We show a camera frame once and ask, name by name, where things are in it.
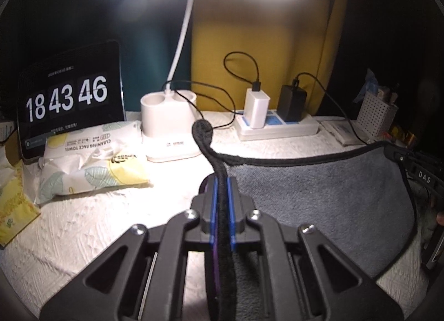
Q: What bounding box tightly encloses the grey towel with black trim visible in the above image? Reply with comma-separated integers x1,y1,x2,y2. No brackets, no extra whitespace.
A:
192,120,416,320

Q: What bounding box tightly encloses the white perforated storage basket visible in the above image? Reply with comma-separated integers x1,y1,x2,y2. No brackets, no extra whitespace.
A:
357,92,398,139

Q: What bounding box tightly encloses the white textured tablecloth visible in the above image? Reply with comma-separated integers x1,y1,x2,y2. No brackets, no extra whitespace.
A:
1,127,428,320

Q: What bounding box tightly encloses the white flat packet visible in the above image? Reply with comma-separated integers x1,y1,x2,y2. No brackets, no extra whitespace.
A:
321,120,362,146

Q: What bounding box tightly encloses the cleaning face towel pack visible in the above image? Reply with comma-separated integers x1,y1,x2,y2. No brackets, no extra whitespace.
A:
37,120,150,204

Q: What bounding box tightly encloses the yellow tissue pack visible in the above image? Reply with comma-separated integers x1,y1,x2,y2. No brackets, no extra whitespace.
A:
1,147,41,247

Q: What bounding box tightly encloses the black charger plug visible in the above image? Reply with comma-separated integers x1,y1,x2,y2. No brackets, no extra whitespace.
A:
276,85,307,122

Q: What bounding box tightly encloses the white power strip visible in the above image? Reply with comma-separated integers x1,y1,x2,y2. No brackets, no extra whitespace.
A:
234,110,319,141

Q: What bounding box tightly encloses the white charger plug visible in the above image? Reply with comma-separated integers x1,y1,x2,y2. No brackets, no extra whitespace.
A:
243,89,270,129

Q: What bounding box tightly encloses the tablet showing flip clock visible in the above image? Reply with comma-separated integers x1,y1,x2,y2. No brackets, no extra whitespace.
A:
16,41,126,162

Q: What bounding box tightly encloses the yellow curtain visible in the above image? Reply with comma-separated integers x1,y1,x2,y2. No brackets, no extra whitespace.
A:
191,0,348,114

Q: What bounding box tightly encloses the black lamp cable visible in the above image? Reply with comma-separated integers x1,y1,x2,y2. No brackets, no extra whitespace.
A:
162,79,238,131

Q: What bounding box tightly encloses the black cable on white charger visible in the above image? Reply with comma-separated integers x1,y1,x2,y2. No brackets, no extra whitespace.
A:
223,51,262,92

